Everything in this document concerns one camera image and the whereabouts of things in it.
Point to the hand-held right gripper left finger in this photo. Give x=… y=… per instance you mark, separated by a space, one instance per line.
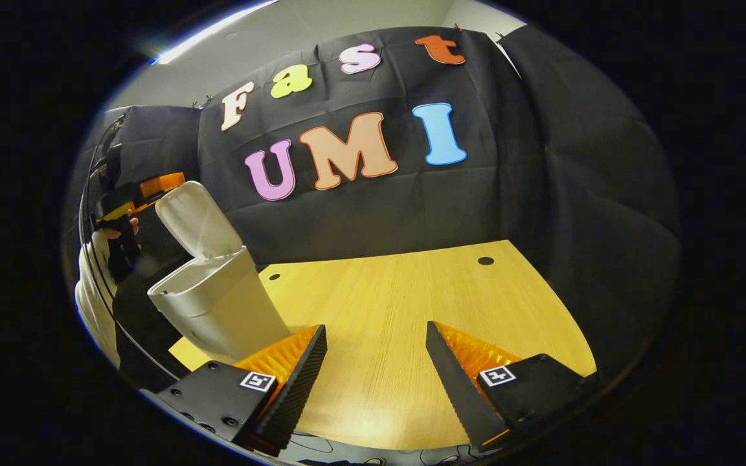
x=295 y=382

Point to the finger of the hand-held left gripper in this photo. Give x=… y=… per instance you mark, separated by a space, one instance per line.
x=162 y=184

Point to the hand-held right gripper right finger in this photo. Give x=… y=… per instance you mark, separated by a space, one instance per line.
x=460 y=388

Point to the white desktop garbage bin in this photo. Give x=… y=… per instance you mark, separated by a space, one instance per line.
x=217 y=304

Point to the wooden desktop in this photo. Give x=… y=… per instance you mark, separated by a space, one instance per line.
x=399 y=310

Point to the ceiling light panel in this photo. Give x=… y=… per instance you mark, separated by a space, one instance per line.
x=211 y=32

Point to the black backdrop cloth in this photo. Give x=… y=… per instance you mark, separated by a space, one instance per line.
x=412 y=207

